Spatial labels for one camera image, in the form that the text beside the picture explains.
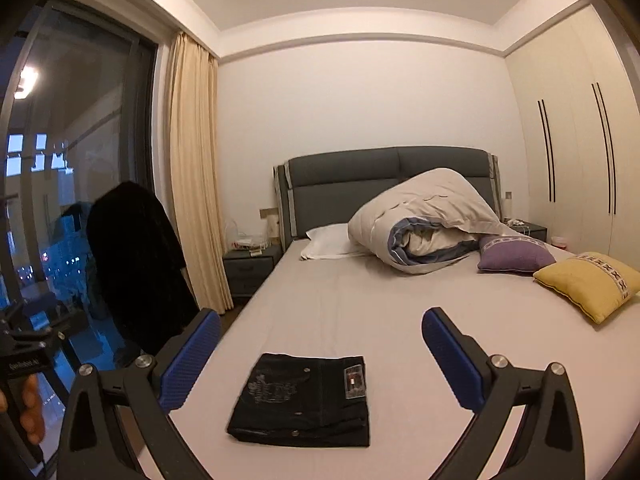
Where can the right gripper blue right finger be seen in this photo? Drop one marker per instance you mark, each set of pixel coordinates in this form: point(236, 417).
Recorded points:
point(459, 357)

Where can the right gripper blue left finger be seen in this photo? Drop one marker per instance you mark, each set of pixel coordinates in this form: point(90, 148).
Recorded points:
point(182, 359)

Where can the black denim pants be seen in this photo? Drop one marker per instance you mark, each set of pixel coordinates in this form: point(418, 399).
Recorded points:
point(303, 403)

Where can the person's left hand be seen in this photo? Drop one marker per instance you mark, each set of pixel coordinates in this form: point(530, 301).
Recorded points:
point(31, 415)

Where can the black hanging garment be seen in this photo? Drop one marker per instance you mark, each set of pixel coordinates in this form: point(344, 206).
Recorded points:
point(139, 267)

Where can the purple cushion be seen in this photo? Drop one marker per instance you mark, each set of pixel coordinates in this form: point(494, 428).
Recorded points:
point(519, 254)

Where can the grey left nightstand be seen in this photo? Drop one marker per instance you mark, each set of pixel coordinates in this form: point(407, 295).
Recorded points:
point(246, 271)

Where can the grey nightstand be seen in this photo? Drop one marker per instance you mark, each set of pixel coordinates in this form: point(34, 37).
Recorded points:
point(528, 228)
point(246, 271)

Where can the rolled white duvet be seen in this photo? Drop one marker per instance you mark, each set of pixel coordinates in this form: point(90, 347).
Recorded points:
point(425, 223)

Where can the grey right nightstand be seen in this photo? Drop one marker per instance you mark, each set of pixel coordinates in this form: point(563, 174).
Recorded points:
point(528, 228)

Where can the yellow cushion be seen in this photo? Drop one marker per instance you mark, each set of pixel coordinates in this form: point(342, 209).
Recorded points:
point(595, 283)

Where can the white bed mattress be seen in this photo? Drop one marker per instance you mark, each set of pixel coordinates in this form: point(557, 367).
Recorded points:
point(361, 307)

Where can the items on left nightstand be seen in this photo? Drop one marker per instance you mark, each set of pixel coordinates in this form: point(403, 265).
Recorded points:
point(266, 235)

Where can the white pillow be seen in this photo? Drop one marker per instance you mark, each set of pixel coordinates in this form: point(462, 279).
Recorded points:
point(332, 243)

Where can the grey upholstered headboard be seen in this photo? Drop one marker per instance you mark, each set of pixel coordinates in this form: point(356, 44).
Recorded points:
point(327, 188)

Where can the large dark framed window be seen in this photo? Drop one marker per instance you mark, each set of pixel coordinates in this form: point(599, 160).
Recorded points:
point(76, 104)

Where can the beige curtain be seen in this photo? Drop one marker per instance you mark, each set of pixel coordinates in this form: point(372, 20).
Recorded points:
point(192, 129)

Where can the white wardrobe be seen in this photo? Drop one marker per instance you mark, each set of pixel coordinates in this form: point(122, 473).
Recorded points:
point(580, 121)

